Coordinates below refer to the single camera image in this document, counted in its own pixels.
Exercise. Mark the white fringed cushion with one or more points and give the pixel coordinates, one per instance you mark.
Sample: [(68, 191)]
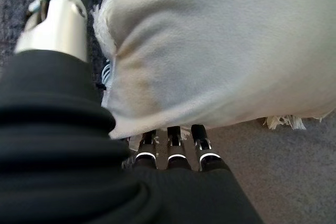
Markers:
[(210, 51)]

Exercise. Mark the grey fabric armchair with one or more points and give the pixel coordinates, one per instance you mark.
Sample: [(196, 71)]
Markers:
[(15, 3)]

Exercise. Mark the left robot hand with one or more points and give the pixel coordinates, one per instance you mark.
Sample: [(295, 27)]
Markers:
[(65, 169)]

